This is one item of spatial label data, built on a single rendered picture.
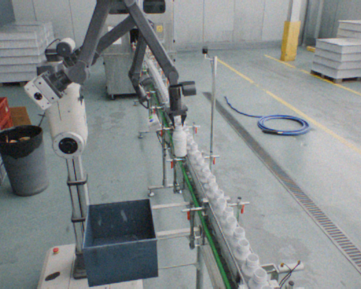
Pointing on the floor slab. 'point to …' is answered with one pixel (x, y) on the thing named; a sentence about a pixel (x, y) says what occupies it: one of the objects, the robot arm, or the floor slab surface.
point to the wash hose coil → (278, 118)
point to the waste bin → (24, 159)
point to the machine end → (111, 65)
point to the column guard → (289, 40)
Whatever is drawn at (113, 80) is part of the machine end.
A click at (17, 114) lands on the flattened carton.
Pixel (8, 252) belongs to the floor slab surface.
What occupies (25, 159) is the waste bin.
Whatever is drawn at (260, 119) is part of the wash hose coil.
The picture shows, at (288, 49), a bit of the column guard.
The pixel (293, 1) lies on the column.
